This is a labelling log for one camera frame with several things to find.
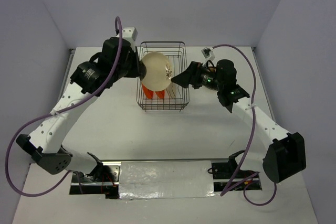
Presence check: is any grey wire dish rack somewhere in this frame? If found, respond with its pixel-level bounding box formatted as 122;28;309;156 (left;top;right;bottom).
136;41;190;111

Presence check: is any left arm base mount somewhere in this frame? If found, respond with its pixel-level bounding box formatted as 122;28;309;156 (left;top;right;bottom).
69;162;121;199

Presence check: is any orange plate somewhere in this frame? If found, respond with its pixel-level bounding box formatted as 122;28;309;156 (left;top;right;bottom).
155;90;165;99
142;85;154;100

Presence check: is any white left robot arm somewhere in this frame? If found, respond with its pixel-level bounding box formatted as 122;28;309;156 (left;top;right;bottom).
16;36;141;182

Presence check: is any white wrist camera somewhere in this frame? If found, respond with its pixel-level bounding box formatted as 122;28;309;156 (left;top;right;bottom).
122;27;138;41
201;47;215;62

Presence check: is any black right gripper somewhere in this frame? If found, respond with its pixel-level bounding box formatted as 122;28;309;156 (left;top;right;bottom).
171;61;224;91

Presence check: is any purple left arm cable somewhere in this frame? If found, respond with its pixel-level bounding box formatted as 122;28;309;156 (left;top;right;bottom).
5;16;132;197

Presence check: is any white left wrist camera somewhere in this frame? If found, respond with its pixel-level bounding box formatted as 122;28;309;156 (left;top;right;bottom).
122;27;138;41

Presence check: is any white plate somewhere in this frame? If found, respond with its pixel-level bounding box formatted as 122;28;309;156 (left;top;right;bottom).
141;51;173;91

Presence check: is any aluminium table edge rail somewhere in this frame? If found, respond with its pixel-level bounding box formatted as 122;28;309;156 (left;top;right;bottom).
63;49;76;84

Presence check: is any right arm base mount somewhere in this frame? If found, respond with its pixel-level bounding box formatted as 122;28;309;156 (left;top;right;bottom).
207;151;261;192

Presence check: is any silver foil tape sheet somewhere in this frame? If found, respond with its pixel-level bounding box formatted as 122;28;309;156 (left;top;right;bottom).
119;161;215;199

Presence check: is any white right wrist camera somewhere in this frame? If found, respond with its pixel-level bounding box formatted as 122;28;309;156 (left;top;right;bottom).
201;47;215;62

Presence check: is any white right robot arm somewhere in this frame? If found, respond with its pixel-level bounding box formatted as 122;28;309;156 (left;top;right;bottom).
171;60;307;183

